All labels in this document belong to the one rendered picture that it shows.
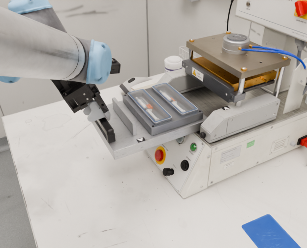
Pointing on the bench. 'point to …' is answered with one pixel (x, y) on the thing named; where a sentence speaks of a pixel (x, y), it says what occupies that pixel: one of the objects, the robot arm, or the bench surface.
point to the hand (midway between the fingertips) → (108, 114)
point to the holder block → (180, 121)
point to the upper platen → (266, 77)
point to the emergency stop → (159, 155)
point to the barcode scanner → (133, 83)
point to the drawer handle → (107, 129)
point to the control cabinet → (286, 37)
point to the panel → (168, 160)
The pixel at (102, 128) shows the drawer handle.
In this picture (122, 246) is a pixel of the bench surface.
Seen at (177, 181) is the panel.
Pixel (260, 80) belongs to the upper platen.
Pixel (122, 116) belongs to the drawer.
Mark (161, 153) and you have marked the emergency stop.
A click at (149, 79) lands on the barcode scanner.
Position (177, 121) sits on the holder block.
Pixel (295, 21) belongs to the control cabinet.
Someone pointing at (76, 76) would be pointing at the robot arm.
